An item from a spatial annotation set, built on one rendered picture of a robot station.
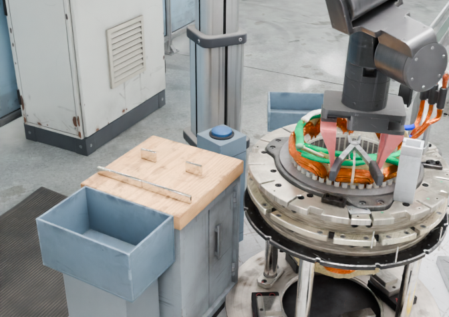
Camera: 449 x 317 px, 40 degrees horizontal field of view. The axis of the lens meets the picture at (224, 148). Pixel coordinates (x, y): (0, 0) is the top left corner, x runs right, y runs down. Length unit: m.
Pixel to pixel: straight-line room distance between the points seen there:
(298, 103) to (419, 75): 0.65
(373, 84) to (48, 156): 2.76
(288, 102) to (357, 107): 0.56
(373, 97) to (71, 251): 0.47
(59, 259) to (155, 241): 0.15
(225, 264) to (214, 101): 0.40
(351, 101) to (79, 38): 2.42
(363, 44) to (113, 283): 0.47
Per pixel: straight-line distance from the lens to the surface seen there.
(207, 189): 0.97
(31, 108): 3.46
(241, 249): 1.31
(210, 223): 1.02
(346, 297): 1.22
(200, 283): 1.07
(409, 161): 0.89
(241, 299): 1.16
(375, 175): 0.82
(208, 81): 1.34
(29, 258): 2.64
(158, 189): 0.95
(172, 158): 1.05
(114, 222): 0.99
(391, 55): 0.71
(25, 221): 2.86
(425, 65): 0.71
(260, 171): 0.96
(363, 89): 0.77
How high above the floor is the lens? 1.57
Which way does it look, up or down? 28 degrees down
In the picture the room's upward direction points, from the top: 1 degrees clockwise
